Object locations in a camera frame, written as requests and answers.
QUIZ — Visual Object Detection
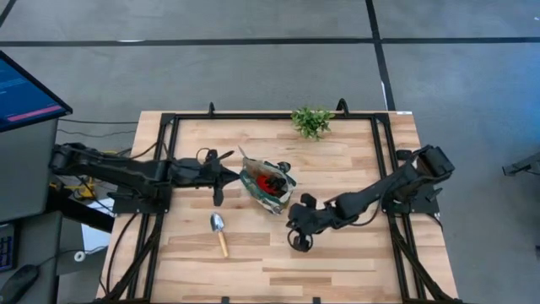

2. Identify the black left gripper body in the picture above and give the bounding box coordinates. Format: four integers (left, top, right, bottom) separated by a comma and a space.
168, 149, 224, 207

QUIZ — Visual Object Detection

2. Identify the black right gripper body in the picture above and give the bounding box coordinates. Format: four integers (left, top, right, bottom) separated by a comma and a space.
290, 193, 343, 252

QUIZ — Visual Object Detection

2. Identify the cream green-trimmed gardening bag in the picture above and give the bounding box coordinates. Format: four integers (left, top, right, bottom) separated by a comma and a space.
238, 155, 298, 215

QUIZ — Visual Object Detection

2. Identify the green potted plant white pot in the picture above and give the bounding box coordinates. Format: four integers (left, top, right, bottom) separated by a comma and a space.
289, 106, 337, 141

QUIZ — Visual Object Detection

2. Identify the yellow black tool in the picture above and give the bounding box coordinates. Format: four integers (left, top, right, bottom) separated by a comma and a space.
62, 182, 99, 200

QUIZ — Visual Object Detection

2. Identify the white paper sheet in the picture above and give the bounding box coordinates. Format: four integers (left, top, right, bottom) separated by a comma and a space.
79, 198, 114, 254

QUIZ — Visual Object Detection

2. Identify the black desk leg beam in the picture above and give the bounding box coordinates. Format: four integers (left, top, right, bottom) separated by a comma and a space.
44, 185, 116, 234

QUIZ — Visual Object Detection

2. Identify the grey cabinet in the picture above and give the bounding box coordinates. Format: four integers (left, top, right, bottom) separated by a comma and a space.
0, 117, 60, 224

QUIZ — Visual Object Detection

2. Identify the dark grey desk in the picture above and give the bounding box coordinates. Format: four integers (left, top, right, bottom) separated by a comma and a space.
0, 210, 64, 304

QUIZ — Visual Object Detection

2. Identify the blue lit computer screen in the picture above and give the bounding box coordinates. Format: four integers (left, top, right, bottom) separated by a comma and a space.
0, 50, 73, 134

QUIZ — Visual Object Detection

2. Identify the black keyboard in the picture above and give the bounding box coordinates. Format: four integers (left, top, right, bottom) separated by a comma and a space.
0, 222, 19, 272

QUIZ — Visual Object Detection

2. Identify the black computer mouse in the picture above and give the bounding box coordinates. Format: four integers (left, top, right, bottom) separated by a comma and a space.
0, 263, 40, 304

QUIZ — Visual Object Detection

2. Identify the black tripod leg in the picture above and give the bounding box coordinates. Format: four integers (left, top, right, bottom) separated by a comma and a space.
501, 151, 540, 177

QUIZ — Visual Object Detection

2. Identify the black right camera cable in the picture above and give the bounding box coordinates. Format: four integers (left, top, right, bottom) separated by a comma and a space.
286, 227, 316, 253

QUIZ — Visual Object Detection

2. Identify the black camera cable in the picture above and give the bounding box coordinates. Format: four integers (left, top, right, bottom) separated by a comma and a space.
195, 146, 235, 164
286, 227, 316, 253

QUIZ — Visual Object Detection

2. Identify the black left camera cable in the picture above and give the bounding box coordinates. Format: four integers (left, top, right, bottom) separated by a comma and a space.
195, 146, 235, 164

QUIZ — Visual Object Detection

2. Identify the black metal table frame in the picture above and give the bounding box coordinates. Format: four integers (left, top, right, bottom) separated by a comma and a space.
94, 98, 465, 304

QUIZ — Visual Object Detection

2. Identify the black floor cable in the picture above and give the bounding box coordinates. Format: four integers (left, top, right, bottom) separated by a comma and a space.
57, 117, 139, 126

